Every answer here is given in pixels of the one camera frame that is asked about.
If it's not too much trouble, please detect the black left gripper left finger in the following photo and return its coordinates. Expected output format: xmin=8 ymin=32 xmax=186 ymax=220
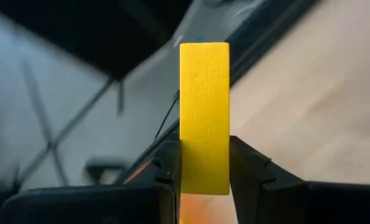
xmin=0 ymin=136 xmax=182 ymax=224

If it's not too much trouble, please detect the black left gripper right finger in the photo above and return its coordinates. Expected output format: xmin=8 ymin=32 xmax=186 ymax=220
xmin=229 ymin=135 xmax=370 ymax=224

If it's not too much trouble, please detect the yellow wooden block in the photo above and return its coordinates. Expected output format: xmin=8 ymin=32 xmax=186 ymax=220
xmin=179 ymin=42 xmax=231 ymax=196

